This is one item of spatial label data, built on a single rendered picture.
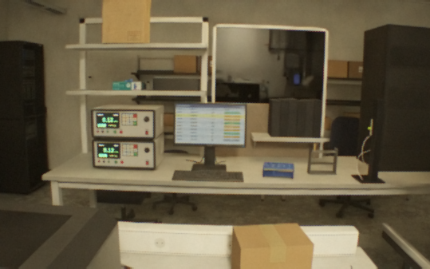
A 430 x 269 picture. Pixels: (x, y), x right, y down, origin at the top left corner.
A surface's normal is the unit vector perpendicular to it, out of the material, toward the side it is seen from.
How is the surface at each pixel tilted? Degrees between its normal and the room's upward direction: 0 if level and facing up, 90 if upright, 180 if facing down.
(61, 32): 90
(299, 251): 90
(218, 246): 90
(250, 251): 90
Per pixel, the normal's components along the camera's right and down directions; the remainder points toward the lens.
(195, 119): -0.01, 0.09
